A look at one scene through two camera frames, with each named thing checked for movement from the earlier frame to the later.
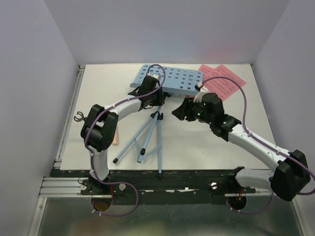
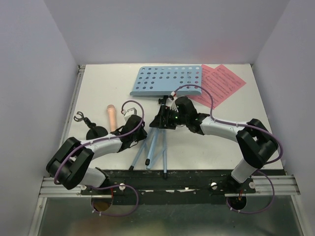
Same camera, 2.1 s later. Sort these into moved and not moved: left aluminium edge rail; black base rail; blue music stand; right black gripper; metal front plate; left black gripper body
Moved: left black gripper body; blue music stand; right black gripper
Not moved: black base rail; metal front plate; left aluminium edge rail
